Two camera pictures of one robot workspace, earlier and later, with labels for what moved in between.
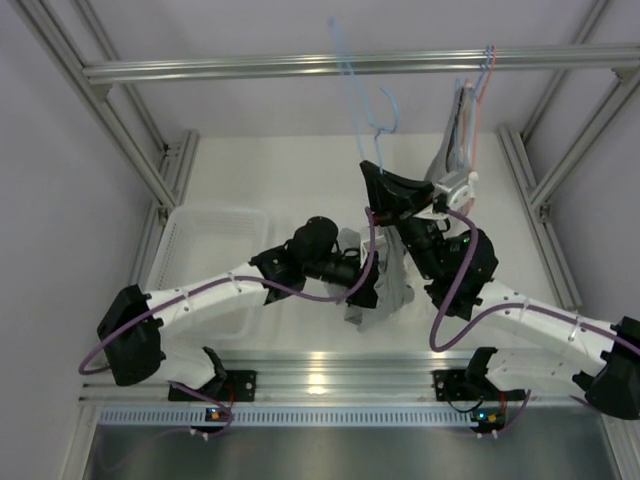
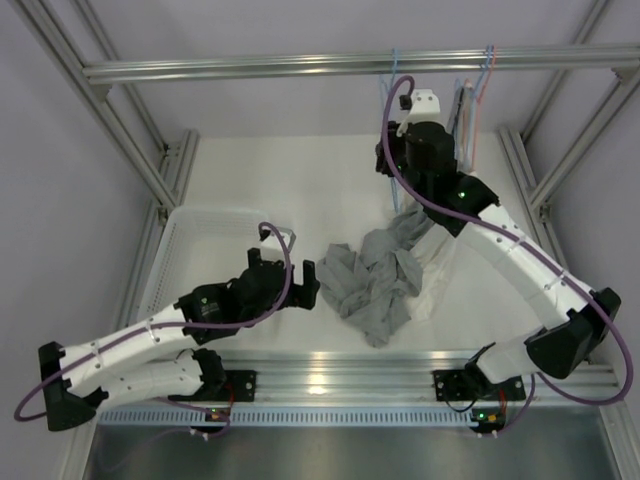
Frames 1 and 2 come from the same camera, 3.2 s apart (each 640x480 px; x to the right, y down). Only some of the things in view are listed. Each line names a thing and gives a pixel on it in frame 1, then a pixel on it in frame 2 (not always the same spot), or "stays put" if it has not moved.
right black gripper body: x=424 y=240 to x=397 y=148
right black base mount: x=455 y=385 stays put
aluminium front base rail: x=325 y=376 stays put
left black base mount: x=228 y=385 stays put
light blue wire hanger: x=355 y=80 to x=393 y=69
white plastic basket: x=199 y=243 stays put
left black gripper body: x=357 y=296 to x=300 y=296
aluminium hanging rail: x=363 y=64 stays put
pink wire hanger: x=479 y=94 stays put
